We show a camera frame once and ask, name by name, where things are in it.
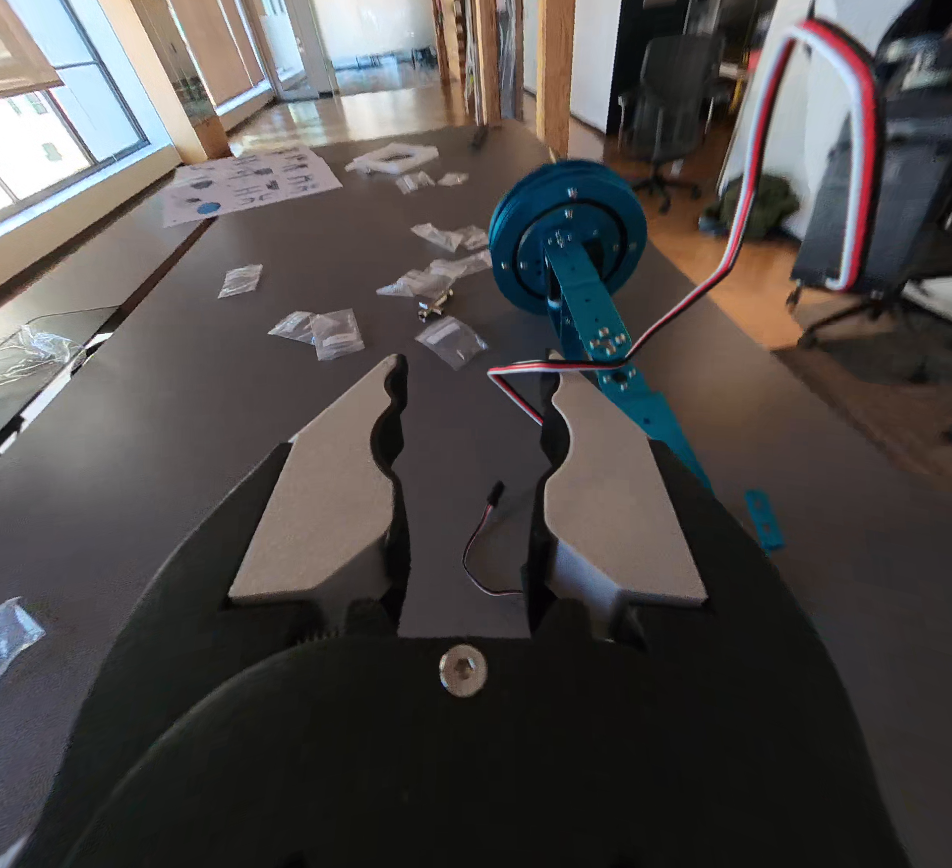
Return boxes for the dark desk with wooden edge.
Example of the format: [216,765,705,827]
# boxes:
[0,124,952,868]

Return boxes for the printed instruction sheet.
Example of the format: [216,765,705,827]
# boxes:
[160,142,345,228]

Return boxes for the large glass window wall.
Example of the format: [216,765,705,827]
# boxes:
[0,0,151,216]

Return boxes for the blue metal toy robot arm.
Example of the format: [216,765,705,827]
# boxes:
[487,160,788,557]

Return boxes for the black office chair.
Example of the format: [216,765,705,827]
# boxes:
[619,35,727,214]

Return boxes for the large clear plastic wrap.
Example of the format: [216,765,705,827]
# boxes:
[0,321,84,387]

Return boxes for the white foam frame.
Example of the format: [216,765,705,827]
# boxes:
[344,141,440,177]

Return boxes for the black servo motor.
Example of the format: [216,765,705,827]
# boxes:
[790,38,952,298]

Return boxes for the scattered clear plastic parts bags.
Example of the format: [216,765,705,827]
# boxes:
[0,171,493,673]

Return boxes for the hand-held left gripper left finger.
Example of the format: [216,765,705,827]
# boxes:
[229,353,410,609]

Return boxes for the dark green bag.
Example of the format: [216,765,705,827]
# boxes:
[701,175,803,242]

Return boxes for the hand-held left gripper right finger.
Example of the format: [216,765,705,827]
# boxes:
[521,373,708,642]

